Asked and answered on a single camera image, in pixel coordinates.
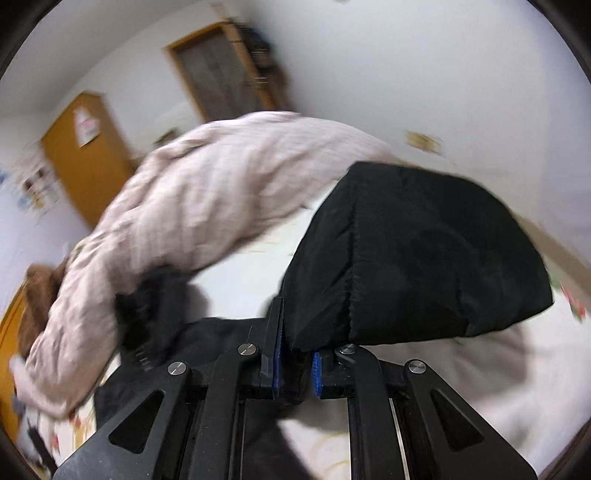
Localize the wall socket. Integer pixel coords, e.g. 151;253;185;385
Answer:
405;130;445;154

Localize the paper sheet on door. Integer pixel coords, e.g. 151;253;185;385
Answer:
74;107;101;148

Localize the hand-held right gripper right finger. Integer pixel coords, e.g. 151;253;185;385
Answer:
310;344;539;480

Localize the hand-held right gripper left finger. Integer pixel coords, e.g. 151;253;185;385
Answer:
53;296;284;480

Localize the pink patterned quilt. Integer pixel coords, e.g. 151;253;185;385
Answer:
9;111;402;416

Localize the orange wooden door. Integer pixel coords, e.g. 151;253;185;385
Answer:
41;91;139;229

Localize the cartoon wall poster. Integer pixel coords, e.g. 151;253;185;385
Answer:
0;152;62;217

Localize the black quilted jacket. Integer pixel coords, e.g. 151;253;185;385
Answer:
95;161;555;480

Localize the white rose print blanket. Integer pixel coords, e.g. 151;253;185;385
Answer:
18;185;589;480

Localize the brown plush cloth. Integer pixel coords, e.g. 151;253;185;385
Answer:
18;262;66;356

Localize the wooden bed headboard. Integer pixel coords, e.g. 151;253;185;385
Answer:
0;284;29;418

